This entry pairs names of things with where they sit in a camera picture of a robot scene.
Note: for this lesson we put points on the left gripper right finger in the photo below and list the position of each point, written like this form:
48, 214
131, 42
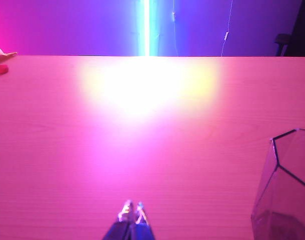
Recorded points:
142, 227

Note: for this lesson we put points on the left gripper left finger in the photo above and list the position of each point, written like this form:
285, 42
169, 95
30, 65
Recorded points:
122, 225

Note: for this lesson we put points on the faceted clear glass mug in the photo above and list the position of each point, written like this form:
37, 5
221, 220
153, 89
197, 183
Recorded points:
287, 190

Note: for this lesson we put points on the red bottle cap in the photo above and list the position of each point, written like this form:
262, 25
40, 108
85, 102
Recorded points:
0, 69

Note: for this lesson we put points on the vertical LED light tube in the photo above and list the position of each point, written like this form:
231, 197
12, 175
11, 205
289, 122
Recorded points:
146, 27

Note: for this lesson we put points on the black office chair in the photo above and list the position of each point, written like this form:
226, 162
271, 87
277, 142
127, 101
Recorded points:
302, 30

